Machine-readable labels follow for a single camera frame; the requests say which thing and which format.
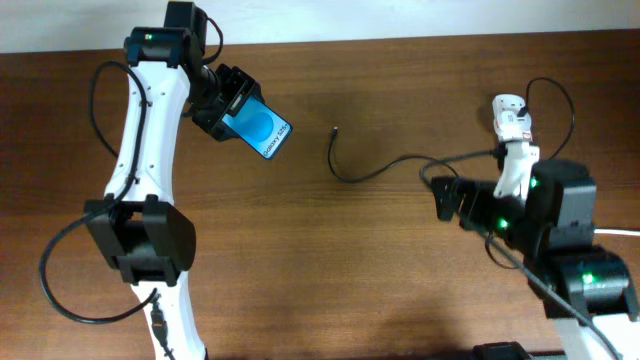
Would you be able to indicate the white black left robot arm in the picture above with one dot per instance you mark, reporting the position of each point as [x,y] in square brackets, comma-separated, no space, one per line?
[142,235]

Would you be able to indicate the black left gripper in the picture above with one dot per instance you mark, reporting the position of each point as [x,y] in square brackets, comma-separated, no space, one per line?
[241,85]

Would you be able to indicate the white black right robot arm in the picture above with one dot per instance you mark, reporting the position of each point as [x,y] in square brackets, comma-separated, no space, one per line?
[539,215]

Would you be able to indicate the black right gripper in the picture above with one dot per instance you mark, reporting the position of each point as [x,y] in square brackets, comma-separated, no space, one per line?
[482,204]

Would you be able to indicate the white USB charger plug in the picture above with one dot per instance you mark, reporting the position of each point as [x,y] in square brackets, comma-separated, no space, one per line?
[510,127]

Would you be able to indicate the blue Samsung Galaxy smartphone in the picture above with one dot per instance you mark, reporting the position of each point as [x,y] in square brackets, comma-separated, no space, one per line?
[260,127]

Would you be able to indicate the white power strip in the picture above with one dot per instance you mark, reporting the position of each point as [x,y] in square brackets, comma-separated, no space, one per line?
[508,102]

